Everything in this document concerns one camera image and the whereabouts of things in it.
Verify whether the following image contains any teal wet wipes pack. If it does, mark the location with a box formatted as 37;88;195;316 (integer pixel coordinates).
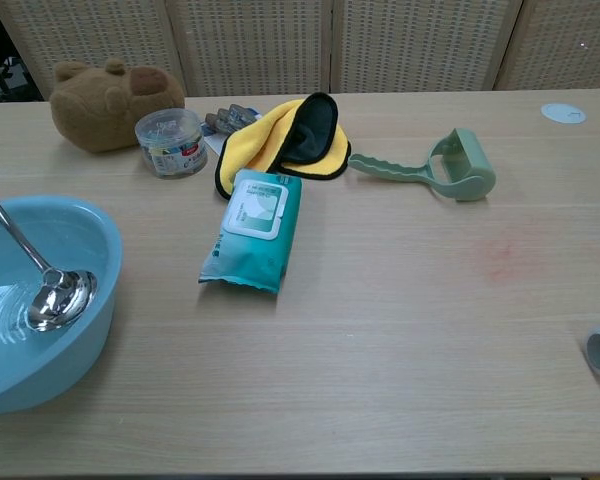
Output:
197;168;304;294

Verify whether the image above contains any yellow black microfiber cloth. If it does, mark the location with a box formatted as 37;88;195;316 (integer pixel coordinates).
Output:
214;91;353;200

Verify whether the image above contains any brown plush capybara toy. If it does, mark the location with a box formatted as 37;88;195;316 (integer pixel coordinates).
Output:
49;58;187;154

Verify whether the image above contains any packet of binder clips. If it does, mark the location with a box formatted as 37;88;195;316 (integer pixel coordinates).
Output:
200;103;264;157

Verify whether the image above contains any blue plastic basin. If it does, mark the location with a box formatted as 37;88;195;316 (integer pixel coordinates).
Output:
0;195;125;417

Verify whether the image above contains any woven folding screen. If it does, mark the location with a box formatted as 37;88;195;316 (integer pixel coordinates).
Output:
0;0;600;100

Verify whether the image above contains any metal ladle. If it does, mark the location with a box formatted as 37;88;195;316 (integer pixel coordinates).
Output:
0;175;99;333

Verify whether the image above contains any green lint roller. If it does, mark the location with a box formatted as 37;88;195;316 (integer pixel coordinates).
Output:
348;127;497;203

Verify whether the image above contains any clear plastic clip jar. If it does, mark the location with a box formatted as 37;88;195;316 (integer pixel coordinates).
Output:
134;109;209;179

